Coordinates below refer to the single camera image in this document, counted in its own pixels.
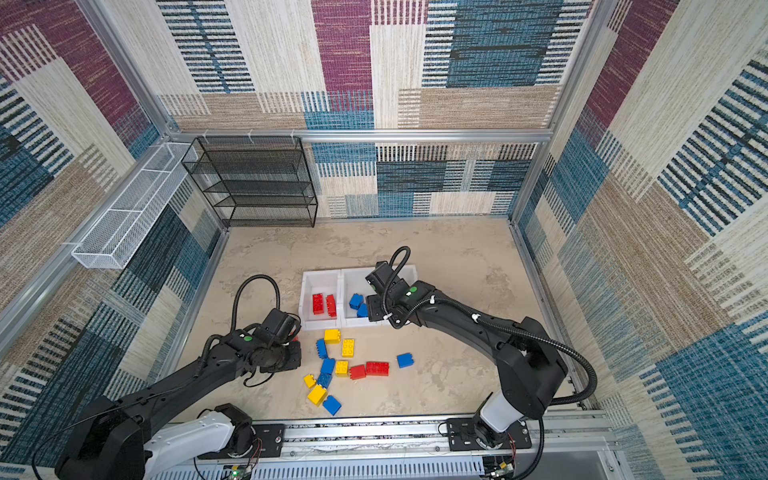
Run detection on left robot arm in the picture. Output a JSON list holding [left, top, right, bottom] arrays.
[[54, 309, 301, 479]]

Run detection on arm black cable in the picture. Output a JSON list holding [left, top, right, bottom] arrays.
[[381, 245, 599, 480], [230, 274, 282, 337]]

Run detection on yellow brick bottom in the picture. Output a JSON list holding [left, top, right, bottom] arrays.
[[307, 384, 328, 406]]

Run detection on small red brick centre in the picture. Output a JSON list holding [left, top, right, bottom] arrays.
[[349, 364, 367, 380]]

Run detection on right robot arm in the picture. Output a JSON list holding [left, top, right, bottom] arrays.
[[366, 262, 568, 449]]

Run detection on blue long brick lower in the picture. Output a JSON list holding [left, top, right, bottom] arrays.
[[317, 358, 336, 388]]

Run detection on blue long brick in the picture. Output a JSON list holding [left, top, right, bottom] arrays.
[[317, 358, 336, 388], [316, 339, 328, 359]]

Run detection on white wire mesh basket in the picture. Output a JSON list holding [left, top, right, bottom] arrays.
[[72, 142, 189, 270]]

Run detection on yellow brick top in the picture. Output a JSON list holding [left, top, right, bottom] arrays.
[[324, 329, 342, 345]]

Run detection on blue brick bottom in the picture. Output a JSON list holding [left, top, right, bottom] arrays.
[[323, 395, 342, 416]]

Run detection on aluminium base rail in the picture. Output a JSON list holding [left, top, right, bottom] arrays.
[[174, 410, 633, 479]]

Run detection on middle white bin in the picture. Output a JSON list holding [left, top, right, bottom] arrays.
[[339, 267, 385, 329]]

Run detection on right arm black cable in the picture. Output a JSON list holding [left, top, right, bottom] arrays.
[[381, 245, 599, 480]]

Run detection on red long brick tall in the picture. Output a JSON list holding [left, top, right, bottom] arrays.
[[312, 294, 325, 315]]

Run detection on left white bin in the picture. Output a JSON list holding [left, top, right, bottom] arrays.
[[298, 270, 341, 331]]

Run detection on red long diagonal brick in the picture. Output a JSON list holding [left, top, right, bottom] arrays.
[[325, 295, 337, 319]]

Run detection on blue long brick left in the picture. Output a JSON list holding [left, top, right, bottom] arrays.
[[316, 339, 328, 359]]

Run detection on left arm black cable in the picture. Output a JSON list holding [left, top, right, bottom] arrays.
[[230, 274, 282, 337]]

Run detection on red wide brick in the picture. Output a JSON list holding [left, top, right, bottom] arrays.
[[365, 361, 390, 377]]

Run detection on black wire shelf rack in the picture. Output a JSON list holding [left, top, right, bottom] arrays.
[[182, 136, 318, 228]]

